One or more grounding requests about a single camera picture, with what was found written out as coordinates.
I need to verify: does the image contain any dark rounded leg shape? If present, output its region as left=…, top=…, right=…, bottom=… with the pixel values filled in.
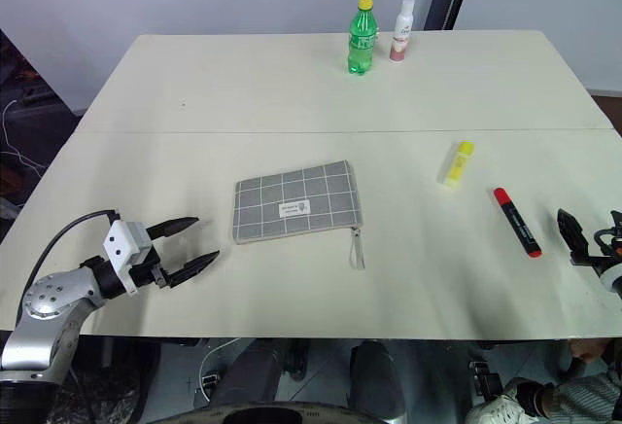
left=209, top=338, right=287, bottom=406
left=348, top=339, right=407, bottom=421

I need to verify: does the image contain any white sneaker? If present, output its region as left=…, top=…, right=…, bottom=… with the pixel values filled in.
left=465, top=391, right=529, bottom=424

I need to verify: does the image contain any yellow highlighter pen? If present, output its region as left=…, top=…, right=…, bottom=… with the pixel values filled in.
left=435, top=140, right=476, bottom=194

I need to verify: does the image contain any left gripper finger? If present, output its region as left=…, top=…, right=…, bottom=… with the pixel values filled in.
left=166, top=249, right=222, bottom=290
left=146, top=216, right=201, bottom=241

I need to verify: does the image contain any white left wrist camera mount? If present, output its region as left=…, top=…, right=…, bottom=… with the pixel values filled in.
left=102, top=220, right=157, bottom=294

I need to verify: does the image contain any green plastic bottle yellow cap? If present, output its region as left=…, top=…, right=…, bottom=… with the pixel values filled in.
left=346, top=0, right=380, bottom=77

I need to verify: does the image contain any grey checked pencil pouch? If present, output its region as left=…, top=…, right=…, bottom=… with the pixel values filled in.
left=234, top=159, right=367, bottom=271

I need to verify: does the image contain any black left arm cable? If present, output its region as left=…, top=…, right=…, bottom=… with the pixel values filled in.
left=20, top=208, right=121, bottom=328

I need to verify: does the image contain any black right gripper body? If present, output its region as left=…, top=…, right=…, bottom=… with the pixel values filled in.
left=570, top=227, right=622, bottom=270

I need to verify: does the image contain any thin white cable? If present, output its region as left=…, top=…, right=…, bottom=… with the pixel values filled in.
left=0, top=99, right=48, bottom=183

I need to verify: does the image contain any white pink spray can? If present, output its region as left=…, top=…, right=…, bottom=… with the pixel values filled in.
left=388, top=0, right=417, bottom=63

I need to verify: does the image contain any white cable under table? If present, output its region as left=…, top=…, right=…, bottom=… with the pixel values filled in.
left=199, top=337, right=243, bottom=388

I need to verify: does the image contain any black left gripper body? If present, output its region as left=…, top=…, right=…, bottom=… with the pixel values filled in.
left=128, top=244, right=172, bottom=295

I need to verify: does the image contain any bystander bare hand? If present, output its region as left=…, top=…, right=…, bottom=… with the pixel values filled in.
left=570, top=337, right=611, bottom=365

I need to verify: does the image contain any red and black marker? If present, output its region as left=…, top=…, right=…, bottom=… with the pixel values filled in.
left=492, top=186, right=543, bottom=261

